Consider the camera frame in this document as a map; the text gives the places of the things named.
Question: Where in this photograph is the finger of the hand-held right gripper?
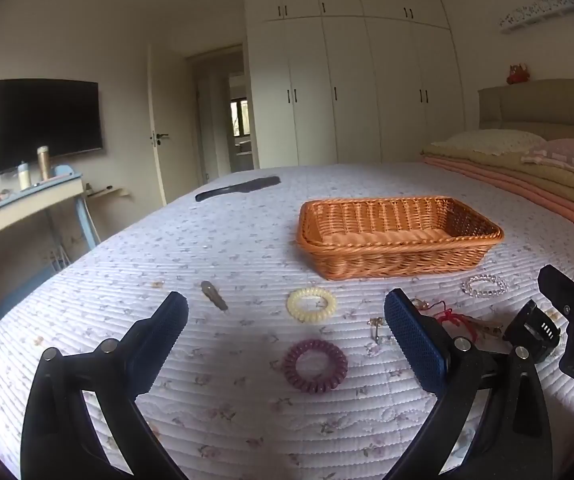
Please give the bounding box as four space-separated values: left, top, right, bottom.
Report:
538 245 574 322
503 300 562 361

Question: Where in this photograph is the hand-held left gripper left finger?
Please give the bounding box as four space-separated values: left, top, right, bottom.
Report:
19 291 190 480

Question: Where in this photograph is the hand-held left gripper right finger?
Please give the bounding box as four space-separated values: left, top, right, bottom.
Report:
383 288 552 480

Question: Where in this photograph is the small metal ring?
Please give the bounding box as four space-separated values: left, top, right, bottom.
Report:
367 317 394 345

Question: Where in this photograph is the red string bracelet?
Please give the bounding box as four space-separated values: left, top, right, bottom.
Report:
426 301 480 340

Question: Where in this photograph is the grey-brown hair clip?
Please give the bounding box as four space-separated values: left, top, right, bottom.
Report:
200 280 230 312

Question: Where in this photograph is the clear crystal bead bracelet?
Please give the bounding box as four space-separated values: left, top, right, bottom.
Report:
462 274 509 298

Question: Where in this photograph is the purple spiral hair tie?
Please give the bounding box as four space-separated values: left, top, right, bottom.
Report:
282 339 348 390

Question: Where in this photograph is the orange wicker basket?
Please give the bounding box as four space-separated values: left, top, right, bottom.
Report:
296 197 505 282

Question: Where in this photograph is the cream spiral hair tie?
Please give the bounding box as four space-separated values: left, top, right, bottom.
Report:
287 287 338 324

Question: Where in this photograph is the salmon folded blanket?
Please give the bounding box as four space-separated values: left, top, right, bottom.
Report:
422 155 574 242

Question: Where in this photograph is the olive folded blanket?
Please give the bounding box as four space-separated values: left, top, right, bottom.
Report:
421 141 574 207

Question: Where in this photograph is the pink pillow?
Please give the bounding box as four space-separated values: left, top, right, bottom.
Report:
520 138 574 172

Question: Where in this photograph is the black comb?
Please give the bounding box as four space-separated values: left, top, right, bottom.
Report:
195 175 282 203

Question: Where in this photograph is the white floral pillow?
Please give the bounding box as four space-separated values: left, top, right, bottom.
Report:
431 128 548 157

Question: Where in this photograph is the beige padded headboard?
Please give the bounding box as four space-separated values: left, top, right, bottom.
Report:
477 78 574 144

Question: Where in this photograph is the light blue desk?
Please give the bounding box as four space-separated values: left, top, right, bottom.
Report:
0 165 102 263

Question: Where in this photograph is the white room door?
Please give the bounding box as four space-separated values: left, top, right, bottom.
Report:
146 44 206 207

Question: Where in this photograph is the gold bottle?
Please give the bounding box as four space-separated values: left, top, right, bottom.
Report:
36 145 52 182

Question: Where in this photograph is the red plush toy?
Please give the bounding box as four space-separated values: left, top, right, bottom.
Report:
505 63 532 85

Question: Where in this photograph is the black flat television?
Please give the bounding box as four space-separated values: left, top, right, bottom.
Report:
0 78 104 176

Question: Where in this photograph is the white wardrobe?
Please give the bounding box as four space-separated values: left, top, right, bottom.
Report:
243 0 468 170

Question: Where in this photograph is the small wooden wall shelf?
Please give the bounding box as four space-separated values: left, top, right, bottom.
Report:
85 184 124 202

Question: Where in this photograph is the white ornate wall shelf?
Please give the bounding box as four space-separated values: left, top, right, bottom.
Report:
498 0 574 35

